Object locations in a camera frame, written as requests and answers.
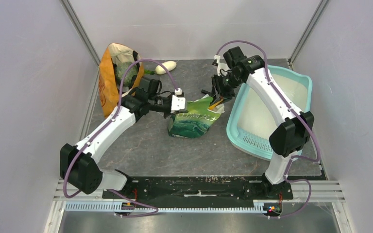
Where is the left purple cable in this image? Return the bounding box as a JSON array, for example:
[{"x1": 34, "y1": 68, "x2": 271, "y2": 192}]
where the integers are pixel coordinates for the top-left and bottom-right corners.
[{"x1": 63, "y1": 58, "x2": 183, "y2": 218}]

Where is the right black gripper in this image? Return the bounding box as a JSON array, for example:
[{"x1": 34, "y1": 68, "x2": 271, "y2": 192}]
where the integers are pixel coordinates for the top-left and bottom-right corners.
[{"x1": 208, "y1": 72, "x2": 243, "y2": 107}]

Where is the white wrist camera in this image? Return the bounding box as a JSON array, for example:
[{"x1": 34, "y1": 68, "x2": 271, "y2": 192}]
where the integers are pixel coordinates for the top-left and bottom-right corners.
[
  {"x1": 213, "y1": 55, "x2": 229, "y2": 76},
  {"x1": 171, "y1": 88, "x2": 187, "y2": 113}
]

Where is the teal litter box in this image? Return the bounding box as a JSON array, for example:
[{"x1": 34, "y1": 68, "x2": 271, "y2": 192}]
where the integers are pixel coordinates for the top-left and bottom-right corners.
[{"x1": 226, "y1": 65, "x2": 313, "y2": 161}]

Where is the aluminium frame post left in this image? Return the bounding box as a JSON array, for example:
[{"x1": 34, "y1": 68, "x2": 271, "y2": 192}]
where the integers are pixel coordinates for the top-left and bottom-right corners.
[{"x1": 60, "y1": 0, "x2": 101, "y2": 66}]

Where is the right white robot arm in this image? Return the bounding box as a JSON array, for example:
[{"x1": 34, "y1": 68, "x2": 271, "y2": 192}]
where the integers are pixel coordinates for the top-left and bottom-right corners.
[{"x1": 210, "y1": 47, "x2": 314, "y2": 199}]

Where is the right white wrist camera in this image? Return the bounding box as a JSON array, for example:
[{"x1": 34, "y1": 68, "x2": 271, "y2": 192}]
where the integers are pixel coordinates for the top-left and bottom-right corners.
[{"x1": 213, "y1": 55, "x2": 229, "y2": 76}]

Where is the slotted cable duct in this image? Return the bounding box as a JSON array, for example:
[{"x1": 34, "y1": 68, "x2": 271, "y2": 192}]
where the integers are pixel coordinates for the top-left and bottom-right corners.
[{"x1": 65, "y1": 201, "x2": 267, "y2": 214}]

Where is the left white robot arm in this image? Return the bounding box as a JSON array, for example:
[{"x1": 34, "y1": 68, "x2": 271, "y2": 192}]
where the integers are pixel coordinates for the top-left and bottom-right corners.
[{"x1": 60, "y1": 76, "x2": 186, "y2": 198}]

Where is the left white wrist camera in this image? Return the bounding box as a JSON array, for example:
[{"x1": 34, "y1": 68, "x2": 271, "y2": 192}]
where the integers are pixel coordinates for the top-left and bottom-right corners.
[{"x1": 171, "y1": 88, "x2": 187, "y2": 113}]

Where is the aluminium frame post right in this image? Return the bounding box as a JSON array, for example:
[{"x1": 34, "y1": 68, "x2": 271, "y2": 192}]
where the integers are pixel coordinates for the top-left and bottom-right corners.
[{"x1": 287, "y1": 0, "x2": 330, "y2": 69}]

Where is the black bag clip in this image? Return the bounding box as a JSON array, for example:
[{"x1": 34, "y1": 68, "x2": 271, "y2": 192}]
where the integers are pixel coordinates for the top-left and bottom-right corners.
[{"x1": 201, "y1": 89, "x2": 212, "y2": 96}]

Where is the green toy in bag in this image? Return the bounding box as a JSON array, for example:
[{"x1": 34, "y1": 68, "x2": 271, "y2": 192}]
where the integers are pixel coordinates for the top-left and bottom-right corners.
[{"x1": 114, "y1": 62, "x2": 138, "y2": 88}]

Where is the white oval toy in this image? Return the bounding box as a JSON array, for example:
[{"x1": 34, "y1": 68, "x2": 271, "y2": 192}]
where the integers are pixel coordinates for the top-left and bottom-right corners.
[{"x1": 155, "y1": 61, "x2": 177, "y2": 75}]

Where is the aluminium frame post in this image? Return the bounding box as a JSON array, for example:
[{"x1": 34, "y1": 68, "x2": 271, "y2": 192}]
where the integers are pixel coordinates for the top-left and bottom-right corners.
[
  {"x1": 60, "y1": 0, "x2": 101, "y2": 66},
  {"x1": 287, "y1": 0, "x2": 330, "y2": 69}
]

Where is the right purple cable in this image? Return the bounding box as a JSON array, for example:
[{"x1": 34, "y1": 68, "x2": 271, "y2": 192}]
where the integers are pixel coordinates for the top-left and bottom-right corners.
[{"x1": 215, "y1": 40, "x2": 322, "y2": 219}]

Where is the yellow plastic scoop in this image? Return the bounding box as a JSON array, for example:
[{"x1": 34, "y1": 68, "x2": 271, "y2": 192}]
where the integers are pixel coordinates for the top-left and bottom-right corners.
[{"x1": 208, "y1": 99, "x2": 224, "y2": 110}]

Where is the brown paper grocery bag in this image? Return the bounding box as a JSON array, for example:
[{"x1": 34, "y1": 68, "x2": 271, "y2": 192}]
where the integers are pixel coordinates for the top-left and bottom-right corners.
[{"x1": 98, "y1": 43, "x2": 141, "y2": 118}]

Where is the purple cable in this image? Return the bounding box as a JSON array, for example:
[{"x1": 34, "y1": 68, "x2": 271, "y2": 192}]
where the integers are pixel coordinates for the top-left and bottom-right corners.
[
  {"x1": 63, "y1": 58, "x2": 183, "y2": 218},
  {"x1": 215, "y1": 40, "x2": 322, "y2": 219}
]

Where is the green litter bag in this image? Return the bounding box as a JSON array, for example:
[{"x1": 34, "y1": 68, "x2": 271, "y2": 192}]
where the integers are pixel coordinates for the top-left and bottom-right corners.
[{"x1": 168, "y1": 95, "x2": 225, "y2": 138}]

